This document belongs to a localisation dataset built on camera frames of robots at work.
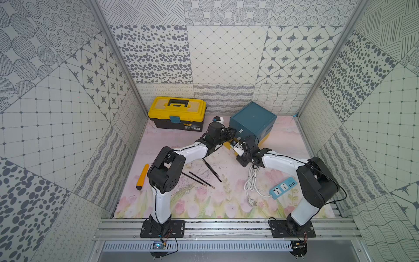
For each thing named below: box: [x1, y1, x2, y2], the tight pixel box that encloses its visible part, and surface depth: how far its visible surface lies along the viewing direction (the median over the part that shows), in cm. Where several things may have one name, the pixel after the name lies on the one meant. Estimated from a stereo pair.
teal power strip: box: [268, 176, 298, 200], surface depth 85 cm
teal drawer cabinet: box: [229, 100, 278, 143], surface depth 91 cm
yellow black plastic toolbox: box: [147, 96, 208, 132], surface depth 103 cm
